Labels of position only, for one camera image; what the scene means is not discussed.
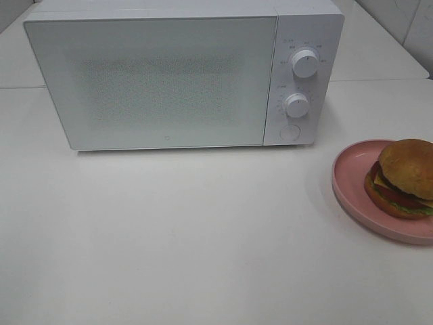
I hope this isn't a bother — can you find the lower white timer knob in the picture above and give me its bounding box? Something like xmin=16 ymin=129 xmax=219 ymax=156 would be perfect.
xmin=283 ymin=93 xmax=311 ymax=118

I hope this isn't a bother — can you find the white microwave oven body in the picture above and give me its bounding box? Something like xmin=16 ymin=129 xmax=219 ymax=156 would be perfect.
xmin=24 ymin=1 xmax=344 ymax=146

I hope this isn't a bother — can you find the burger with bun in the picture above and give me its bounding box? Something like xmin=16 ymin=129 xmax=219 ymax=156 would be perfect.
xmin=364 ymin=139 xmax=432 ymax=220

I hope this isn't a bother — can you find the round door release button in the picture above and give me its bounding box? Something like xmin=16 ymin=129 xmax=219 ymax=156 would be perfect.
xmin=279 ymin=125 xmax=300 ymax=143

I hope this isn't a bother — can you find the pink round plate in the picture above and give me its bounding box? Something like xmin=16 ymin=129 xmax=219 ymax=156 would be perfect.
xmin=332 ymin=139 xmax=432 ymax=246

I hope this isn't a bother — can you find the white microwave door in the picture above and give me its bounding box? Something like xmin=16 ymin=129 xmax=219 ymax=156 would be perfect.
xmin=24 ymin=17 xmax=277 ymax=151

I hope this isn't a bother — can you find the upper white power knob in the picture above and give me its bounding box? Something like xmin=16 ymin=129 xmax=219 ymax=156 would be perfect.
xmin=291 ymin=49 xmax=319 ymax=78

